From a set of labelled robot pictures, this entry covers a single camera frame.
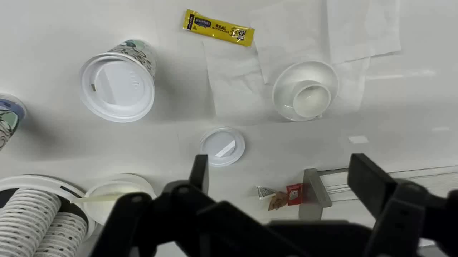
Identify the grey napkin holder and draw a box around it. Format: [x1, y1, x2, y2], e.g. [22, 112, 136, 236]
[299, 165, 458, 223]

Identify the white saucer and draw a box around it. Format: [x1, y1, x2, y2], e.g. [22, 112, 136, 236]
[271, 59, 341, 123]

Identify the open patterned paper cup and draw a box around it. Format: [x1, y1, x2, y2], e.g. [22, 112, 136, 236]
[0, 93, 29, 152]

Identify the yellow condiment packet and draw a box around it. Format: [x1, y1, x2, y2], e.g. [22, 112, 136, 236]
[182, 8, 256, 49]

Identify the small white bowl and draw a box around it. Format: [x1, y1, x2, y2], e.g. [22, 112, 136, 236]
[291, 81, 334, 120]

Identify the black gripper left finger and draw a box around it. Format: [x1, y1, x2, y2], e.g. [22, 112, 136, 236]
[90, 153, 306, 257]

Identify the small white plastic lid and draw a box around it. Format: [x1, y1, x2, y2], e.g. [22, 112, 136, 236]
[199, 128, 248, 169]

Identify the tall stack of paper cups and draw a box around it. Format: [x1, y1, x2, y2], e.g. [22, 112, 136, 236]
[0, 188, 63, 257]

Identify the round white tray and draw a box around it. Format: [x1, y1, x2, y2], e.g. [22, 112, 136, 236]
[0, 175, 92, 226]

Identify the red sauce packet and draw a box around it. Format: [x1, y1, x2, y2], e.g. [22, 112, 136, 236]
[285, 183, 306, 208]

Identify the brown sauce packet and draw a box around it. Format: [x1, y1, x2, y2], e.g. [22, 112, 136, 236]
[268, 190, 289, 212]

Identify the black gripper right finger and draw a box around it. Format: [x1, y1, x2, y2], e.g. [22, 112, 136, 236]
[346, 152, 458, 257]

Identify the wide white bowl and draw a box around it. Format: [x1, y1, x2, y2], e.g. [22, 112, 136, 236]
[85, 173, 158, 226]

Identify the lidded patterned paper cup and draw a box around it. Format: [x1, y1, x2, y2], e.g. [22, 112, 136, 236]
[77, 39, 159, 125]

